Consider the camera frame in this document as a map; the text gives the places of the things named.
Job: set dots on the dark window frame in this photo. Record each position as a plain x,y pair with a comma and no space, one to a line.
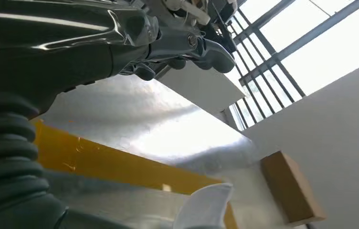
306,38

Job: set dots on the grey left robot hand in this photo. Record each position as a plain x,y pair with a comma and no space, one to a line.
56,53

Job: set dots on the closed brown cardboard box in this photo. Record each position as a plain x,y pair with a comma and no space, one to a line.
290,189

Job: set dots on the stainless steel workbench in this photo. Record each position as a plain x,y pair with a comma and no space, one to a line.
151,126

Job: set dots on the yellow tape on workbench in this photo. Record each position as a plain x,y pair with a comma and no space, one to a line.
103,164

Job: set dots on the white tabletop slab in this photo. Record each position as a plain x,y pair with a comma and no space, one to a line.
204,88

